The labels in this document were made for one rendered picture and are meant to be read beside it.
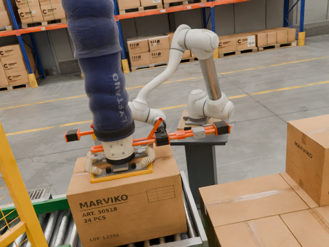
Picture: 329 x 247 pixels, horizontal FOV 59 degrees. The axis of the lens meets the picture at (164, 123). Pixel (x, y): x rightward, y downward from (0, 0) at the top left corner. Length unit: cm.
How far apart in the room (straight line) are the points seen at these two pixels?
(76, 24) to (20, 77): 803
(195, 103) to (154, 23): 781
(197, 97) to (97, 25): 117
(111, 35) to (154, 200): 87
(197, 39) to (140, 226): 117
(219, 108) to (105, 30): 113
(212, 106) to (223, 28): 834
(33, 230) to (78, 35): 88
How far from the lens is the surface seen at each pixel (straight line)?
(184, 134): 163
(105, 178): 160
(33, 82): 919
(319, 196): 199
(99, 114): 150
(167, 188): 158
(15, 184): 133
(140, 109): 187
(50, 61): 1036
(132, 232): 174
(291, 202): 202
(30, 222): 143
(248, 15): 1072
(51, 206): 221
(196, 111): 234
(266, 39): 964
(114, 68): 145
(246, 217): 188
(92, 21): 139
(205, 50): 189
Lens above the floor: 179
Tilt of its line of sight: 23 degrees down
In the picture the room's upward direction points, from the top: 8 degrees counter-clockwise
